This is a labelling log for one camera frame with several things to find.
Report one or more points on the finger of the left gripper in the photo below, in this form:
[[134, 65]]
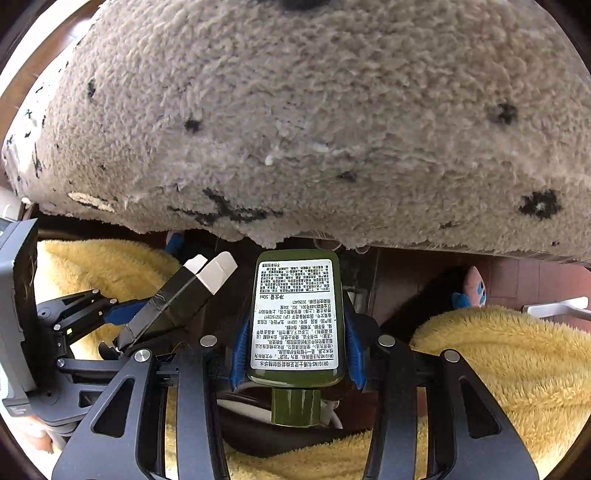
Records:
[[122, 313]]

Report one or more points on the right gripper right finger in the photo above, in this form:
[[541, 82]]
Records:
[[390, 363]]

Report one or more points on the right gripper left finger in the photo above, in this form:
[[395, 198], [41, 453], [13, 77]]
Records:
[[200, 369]]

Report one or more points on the black box white flaps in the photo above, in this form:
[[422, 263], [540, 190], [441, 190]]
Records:
[[177, 302]]

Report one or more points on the large dark green bottle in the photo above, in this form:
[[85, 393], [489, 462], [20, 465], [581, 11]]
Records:
[[297, 332]]

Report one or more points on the yellow fluffy trash bag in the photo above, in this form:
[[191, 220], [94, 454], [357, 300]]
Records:
[[537, 370]]

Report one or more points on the person's left hand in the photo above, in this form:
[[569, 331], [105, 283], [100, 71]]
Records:
[[35, 432]]

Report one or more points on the pink blue plush toy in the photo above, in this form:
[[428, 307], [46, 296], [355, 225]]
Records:
[[473, 293]]

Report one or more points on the grey patterned fleece blanket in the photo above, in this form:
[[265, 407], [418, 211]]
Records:
[[451, 124]]

